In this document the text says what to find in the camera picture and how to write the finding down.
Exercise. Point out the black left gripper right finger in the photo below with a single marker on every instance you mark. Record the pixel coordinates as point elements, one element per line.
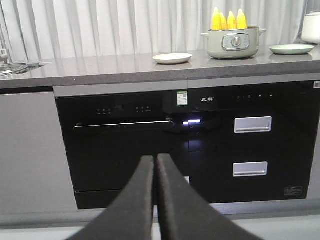
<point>184,214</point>

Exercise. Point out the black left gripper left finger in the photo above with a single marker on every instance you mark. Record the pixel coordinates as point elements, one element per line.
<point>130,215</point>

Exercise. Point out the yellow corn cob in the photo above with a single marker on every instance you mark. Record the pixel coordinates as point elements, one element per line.
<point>216,20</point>
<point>223,22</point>
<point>232,21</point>
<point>241,20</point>

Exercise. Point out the black built-in dishwasher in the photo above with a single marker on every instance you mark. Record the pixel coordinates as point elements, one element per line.
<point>106,135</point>

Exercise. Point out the black drawer disinfection cabinet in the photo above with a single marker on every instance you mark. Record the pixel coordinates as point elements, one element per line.
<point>252,142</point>

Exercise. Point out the grey left cabinet door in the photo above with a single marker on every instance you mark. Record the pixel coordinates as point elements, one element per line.
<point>34,171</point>

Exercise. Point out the beige round plate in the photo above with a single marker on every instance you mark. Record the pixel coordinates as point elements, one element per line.
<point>172,58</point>

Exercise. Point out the green electric cooking pot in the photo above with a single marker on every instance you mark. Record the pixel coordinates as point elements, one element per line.
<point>233,44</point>

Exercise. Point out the steel kitchen sink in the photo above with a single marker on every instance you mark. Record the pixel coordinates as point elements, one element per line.
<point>9,68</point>

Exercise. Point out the light green round plate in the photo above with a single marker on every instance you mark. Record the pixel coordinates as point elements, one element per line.
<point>291,49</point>

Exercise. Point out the white pleated curtain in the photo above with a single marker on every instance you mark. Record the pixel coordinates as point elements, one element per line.
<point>56,29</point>

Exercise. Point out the white soy milk blender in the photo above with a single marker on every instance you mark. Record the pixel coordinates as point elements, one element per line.
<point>311,28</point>

